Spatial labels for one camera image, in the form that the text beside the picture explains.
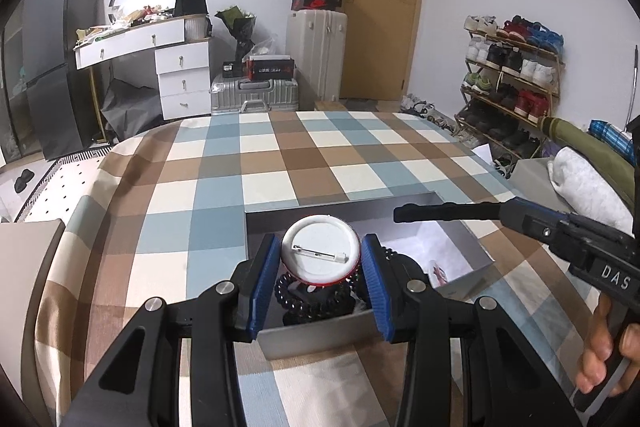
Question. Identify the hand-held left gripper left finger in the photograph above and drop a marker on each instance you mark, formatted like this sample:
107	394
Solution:
265	282

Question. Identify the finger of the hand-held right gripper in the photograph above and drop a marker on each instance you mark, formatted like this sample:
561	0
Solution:
450	212

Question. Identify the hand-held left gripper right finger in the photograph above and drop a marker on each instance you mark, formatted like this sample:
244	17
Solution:
377	287

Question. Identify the round pin badge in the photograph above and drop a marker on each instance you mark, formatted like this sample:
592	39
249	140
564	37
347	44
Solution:
320	252

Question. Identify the grey cardboard box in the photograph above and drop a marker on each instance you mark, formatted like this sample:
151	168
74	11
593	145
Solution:
325	207

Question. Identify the person's right hand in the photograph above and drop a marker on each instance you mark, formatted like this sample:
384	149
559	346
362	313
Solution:
597	342

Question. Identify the white paper sheet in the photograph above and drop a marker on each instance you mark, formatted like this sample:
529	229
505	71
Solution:
482	152

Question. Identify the grey fluffy pillow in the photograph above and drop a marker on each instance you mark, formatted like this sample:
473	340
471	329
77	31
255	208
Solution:
585	187

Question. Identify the loose shoes pile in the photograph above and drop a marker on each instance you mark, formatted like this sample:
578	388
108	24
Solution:
420	107

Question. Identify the green rolled mat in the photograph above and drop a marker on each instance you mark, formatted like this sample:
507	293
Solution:
590	142

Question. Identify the blue plaid bag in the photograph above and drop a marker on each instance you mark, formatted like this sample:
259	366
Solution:
607	134

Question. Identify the checkered bed sheet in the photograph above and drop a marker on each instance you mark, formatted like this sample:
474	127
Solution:
300	147

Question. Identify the wooden shoe rack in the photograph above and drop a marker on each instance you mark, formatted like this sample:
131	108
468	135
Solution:
550	89

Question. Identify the rows of assorted shoes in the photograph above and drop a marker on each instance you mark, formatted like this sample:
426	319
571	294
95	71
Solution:
510	62

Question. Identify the silver suitcase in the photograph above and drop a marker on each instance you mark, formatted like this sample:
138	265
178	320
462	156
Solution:
250	94

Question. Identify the wooden door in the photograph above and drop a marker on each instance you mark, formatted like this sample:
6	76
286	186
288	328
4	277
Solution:
380	32

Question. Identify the white suitcase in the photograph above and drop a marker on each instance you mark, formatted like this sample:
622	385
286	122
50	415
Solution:
315	52

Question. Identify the black and red box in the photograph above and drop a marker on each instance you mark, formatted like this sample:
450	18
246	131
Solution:
270	68

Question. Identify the white dressing table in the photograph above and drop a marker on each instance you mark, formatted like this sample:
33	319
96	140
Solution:
182	82

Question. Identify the small black box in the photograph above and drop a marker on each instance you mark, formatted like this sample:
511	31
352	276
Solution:
230	68

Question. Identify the dark cloth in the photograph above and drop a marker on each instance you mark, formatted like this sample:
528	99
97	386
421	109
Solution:
130	102

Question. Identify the black white patterned rug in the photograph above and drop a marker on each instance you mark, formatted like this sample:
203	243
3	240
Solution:
55	177

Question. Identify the clear plastic bag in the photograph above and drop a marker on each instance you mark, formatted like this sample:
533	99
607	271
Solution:
265	47

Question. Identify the black wrapped bouquet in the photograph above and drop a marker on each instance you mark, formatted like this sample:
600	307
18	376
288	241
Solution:
240	24

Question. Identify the black slippers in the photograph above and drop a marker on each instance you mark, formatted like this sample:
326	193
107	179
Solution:
22	179

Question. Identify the white ribbed basket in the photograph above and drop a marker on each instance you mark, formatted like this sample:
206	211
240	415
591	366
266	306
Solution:
196	27

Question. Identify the desk clutter pile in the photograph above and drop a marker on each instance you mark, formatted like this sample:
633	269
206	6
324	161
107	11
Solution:
125	19

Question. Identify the glass door cabinet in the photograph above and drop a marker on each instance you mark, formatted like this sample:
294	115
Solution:
12	107

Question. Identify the dark grey fridge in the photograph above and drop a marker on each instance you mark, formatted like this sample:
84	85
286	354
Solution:
50	47

